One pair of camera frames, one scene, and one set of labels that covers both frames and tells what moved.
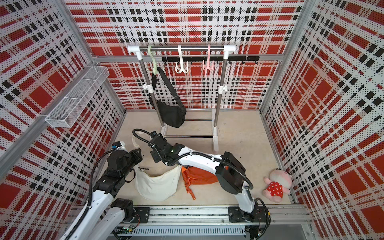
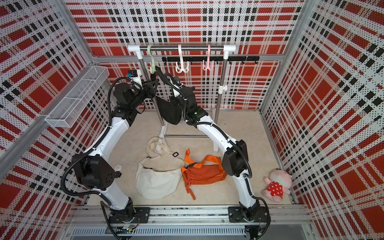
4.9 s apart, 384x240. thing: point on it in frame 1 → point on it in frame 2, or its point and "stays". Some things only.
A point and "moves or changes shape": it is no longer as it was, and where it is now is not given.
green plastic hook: [152, 68] stays
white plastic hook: [181, 69] stays
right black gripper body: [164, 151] → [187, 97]
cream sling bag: [158, 188] moves or changes shape
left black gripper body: [132, 160] → [138, 97]
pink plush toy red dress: [279, 181] stays
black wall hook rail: [218, 58] stays
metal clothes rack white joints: [138, 49] stays
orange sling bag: [194, 175] stays
